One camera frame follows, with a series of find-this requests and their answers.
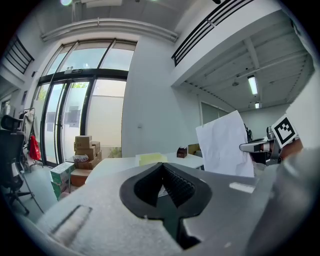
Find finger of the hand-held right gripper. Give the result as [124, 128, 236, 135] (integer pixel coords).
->
[239, 138, 272, 154]

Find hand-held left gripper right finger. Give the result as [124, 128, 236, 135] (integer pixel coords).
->
[162, 161, 275, 256]

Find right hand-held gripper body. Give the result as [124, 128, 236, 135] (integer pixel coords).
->
[264, 114, 300, 166]

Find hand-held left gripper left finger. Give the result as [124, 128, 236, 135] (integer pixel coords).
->
[36, 161, 183, 256]

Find white A4 paper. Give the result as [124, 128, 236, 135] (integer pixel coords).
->
[195, 110, 255, 178]

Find pale yellow folder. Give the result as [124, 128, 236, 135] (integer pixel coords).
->
[135, 151, 169, 166]

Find person's right hand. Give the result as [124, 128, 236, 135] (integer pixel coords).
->
[279, 138, 304, 162]

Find green and white carton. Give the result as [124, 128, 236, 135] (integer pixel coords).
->
[49, 161, 76, 201]

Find long ceiling lamp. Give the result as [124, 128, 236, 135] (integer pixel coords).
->
[247, 74, 259, 96]

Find stack of cardboard boxes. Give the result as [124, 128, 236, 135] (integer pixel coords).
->
[70, 135, 103, 187]

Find dark brown tissue box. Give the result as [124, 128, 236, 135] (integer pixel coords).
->
[176, 146, 189, 159]

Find black office chair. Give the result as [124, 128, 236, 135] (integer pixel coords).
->
[0, 114, 35, 216]

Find clothes rack with grey coat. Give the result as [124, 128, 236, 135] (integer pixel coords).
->
[18, 107, 44, 173]

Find black balcony railing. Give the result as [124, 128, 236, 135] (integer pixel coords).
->
[171, 0, 255, 67]

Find black framed glass door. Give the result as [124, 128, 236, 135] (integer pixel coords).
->
[37, 39, 138, 169]

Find white ceiling pipes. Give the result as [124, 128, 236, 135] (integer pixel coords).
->
[40, 17, 179, 43]

